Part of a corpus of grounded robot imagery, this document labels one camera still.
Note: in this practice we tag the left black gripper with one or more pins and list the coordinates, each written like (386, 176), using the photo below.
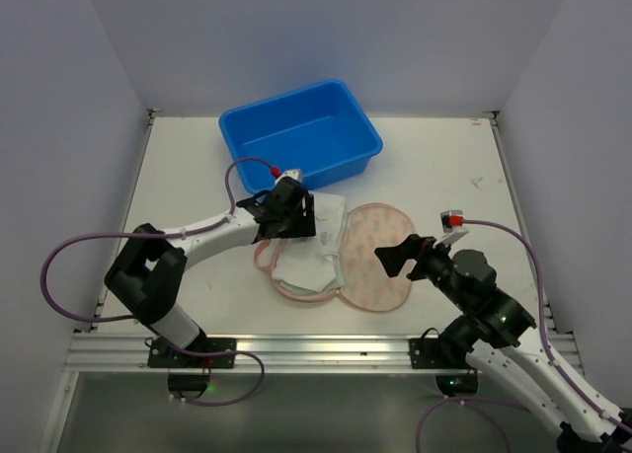
(303, 216)

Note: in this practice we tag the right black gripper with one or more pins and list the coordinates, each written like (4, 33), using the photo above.
(421, 259)

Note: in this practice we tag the floral mesh laundry bag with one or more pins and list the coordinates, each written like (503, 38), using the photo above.
(365, 284)

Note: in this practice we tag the white bra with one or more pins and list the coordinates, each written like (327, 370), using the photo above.
(308, 266)

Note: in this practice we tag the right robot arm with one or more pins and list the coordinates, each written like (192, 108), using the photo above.
(494, 334)

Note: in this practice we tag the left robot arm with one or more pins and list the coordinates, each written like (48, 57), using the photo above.
(147, 273)

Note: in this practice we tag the blue plastic bin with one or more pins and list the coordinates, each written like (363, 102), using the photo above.
(320, 129)

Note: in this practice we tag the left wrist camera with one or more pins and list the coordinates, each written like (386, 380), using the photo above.
(278, 174)

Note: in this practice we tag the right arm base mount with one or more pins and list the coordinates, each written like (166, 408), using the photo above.
(428, 351)

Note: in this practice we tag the aluminium mounting rail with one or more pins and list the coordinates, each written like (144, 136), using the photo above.
(116, 353)

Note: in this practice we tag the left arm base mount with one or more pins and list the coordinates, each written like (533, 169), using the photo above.
(192, 356)

